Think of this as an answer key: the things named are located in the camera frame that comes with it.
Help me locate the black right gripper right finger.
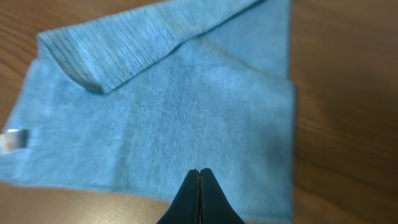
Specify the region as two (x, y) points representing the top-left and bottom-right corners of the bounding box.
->
(200, 168), (244, 224)

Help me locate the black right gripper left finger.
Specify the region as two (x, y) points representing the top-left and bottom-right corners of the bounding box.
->
(157, 170), (200, 224)

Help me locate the blue microfibre cloth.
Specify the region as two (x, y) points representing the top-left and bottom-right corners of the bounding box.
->
(1, 0), (296, 222)

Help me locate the white cloth label tag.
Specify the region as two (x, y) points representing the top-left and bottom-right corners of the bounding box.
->
(1, 129), (29, 154)

